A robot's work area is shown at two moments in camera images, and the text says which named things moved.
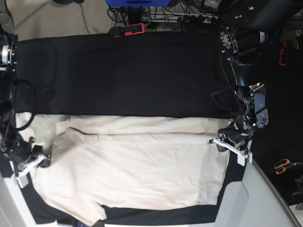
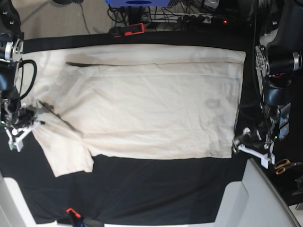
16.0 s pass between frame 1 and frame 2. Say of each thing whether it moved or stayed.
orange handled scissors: stayed
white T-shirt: moved
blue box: stayed
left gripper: moved
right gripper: moved
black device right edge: stayed
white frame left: stayed
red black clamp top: stayed
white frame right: stayed
